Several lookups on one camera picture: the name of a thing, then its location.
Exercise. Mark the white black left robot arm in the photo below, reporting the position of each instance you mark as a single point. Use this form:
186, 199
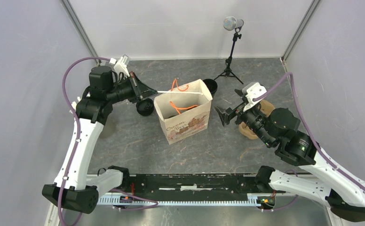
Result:
70, 189

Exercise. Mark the white straws in cup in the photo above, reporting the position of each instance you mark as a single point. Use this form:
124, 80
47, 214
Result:
74, 105

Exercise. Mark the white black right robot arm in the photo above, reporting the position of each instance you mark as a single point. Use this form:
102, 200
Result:
335, 188

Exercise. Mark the paper takeout bag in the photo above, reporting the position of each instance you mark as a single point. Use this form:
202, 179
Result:
192, 110

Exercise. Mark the stack of black cups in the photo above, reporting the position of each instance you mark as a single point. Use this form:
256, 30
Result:
211, 85

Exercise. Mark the white straw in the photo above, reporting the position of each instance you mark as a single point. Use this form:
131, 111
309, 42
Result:
179, 92

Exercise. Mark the microphone on black tripod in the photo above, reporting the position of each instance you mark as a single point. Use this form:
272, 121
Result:
230, 23

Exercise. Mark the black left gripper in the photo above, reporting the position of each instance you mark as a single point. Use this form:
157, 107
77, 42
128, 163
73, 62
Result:
140, 90

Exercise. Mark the stack of black lids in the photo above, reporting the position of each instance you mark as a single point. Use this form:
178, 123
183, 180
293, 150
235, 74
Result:
145, 107

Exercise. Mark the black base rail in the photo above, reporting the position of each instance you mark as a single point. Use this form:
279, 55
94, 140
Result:
217, 189

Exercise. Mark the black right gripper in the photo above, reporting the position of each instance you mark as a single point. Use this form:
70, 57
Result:
225, 117

